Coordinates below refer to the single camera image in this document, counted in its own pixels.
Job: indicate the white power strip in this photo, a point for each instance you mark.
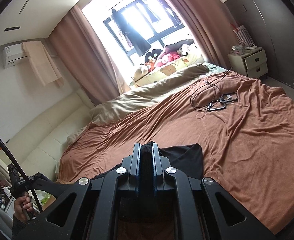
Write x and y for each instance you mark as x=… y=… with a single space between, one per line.
x=250 y=47

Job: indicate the beige duvet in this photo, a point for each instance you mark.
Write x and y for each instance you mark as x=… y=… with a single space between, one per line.
x=137 y=97

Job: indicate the round black plush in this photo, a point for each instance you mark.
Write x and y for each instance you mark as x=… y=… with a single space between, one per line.
x=153 y=55

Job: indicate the white air conditioner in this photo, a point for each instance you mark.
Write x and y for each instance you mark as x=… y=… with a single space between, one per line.
x=11 y=55

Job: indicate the person's left forearm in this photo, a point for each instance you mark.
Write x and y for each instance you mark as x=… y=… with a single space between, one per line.
x=19 y=228

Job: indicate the white earbuds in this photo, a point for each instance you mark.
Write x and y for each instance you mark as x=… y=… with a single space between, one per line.
x=227 y=96

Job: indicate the black sweatshirt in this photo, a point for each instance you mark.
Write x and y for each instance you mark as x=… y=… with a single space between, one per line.
x=182 y=160

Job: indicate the beige towel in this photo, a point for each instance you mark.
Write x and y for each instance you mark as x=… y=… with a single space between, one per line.
x=41 y=65

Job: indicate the grey hanging garment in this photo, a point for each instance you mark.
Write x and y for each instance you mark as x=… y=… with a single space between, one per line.
x=152 y=15

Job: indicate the cream nightstand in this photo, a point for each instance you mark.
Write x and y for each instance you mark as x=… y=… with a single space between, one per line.
x=255 y=60

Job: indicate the orange blanket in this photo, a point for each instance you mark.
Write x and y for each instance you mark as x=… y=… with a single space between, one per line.
x=237 y=142

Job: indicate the grey wardrobe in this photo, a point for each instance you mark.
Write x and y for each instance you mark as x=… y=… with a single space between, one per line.
x=274 y=30

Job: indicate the dark pillow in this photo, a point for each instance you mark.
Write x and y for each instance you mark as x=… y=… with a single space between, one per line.
x=177 y=45

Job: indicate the black metal frame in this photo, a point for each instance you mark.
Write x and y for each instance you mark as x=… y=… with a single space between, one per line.
x=233 y=100

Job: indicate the black ceiling vent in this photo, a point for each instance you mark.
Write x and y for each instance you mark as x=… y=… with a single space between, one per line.
x=11 y=28

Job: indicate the black framed window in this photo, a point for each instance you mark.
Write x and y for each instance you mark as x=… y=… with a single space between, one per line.
x=157 y=33

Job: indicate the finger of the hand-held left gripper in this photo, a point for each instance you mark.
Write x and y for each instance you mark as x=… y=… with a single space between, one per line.
x=45 y=181

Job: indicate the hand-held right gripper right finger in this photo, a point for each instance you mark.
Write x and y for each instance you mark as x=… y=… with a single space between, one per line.
x=156 y=170

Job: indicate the dark hanging garment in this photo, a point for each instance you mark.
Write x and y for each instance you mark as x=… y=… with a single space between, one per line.
x=137 y=42

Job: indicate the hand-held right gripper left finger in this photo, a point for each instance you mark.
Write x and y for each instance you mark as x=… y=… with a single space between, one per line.
x=137 y=170

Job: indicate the person's left hand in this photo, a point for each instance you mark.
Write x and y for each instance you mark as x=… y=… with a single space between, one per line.
x=23 y=208

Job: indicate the pale green bed sheet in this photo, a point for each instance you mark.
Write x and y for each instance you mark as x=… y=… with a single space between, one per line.
x=215 y=67

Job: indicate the pink plush toy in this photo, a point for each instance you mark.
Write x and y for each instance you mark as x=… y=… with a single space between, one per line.
x=168 y=58

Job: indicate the pile of plush toys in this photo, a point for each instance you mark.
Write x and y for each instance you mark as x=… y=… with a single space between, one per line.
x=177 y=66

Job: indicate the black and white plush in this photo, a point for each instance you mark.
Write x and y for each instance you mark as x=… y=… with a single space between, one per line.
x=185 y=50

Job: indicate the striped bag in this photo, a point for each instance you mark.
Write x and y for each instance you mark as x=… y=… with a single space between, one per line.
x=244 y=35

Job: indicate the cream padded headboard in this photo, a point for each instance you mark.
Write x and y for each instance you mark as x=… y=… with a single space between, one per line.
x=36 y=135

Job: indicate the brown bear plush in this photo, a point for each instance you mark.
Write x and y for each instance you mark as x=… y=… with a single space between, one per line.
x=142 y=71

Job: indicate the small white device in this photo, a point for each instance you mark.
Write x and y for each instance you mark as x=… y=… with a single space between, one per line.
x=237 y=50

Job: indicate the brown pink curtain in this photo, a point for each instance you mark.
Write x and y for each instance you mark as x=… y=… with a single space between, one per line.
x=199 y=25
x=81 y=55

